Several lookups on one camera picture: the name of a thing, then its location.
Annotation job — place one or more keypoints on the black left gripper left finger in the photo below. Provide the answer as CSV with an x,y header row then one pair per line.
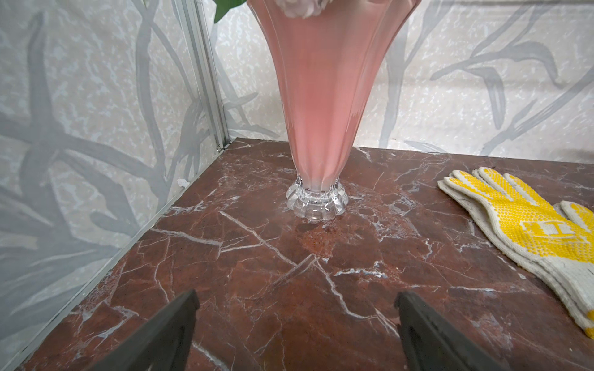
x,y
163,343

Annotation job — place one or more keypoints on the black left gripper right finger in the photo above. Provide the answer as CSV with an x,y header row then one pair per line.
x,y
430,342

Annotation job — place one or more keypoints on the yellow white work gloves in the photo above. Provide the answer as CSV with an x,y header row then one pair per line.
x,y
553,242

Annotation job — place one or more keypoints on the pink glass vase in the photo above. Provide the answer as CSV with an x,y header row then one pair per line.
x,y
326,66

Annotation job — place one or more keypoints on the green and lilac flower bouquet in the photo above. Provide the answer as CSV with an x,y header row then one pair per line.
x,y
291,8

